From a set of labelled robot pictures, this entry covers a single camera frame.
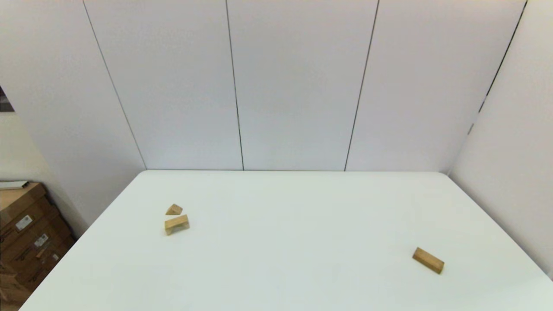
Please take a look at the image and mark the arched wooden building block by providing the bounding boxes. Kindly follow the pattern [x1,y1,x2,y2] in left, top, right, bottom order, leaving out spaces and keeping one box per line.
[164,215,190,236]

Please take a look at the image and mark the rectangular wooden building block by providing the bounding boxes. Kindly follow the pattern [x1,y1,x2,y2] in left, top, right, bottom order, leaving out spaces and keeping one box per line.
[412,247,445,275]

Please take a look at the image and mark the brown cardboard box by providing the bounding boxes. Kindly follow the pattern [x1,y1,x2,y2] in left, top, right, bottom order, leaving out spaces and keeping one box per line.
[0,182,59,242]
[0,222,72,270]
[9,242,77,294]
[0,270,34,311]

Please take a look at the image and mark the dark wall panel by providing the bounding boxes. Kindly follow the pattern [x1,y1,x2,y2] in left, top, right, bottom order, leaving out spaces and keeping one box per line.
[0,86,15,113]

